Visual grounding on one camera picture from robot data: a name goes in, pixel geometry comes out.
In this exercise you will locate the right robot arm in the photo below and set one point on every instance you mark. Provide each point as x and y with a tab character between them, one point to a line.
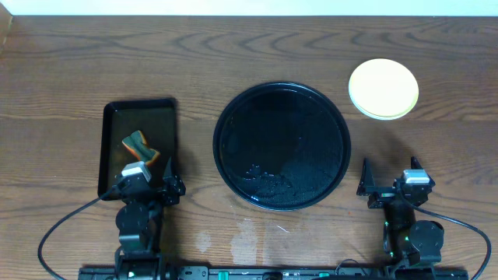
410	242

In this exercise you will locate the pale blue plate back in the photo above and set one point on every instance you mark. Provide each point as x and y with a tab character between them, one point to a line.
378	117

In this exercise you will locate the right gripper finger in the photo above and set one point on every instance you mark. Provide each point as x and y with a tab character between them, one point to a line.
415	165
367	184

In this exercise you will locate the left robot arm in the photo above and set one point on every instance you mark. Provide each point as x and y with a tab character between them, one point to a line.
140	220

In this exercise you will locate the yellow plate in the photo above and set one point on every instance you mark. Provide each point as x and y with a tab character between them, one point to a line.
383	87

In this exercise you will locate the round black serving tray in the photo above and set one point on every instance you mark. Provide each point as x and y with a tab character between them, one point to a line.
281	146

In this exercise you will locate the orange green scrub sponge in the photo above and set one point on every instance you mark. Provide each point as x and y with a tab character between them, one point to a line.
138	146

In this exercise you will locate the black rectangular tray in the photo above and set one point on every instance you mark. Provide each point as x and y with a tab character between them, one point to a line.
156	119

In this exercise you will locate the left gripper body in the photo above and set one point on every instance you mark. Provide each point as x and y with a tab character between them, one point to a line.
156	190

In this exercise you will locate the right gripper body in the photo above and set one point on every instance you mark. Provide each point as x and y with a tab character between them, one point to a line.
380	199

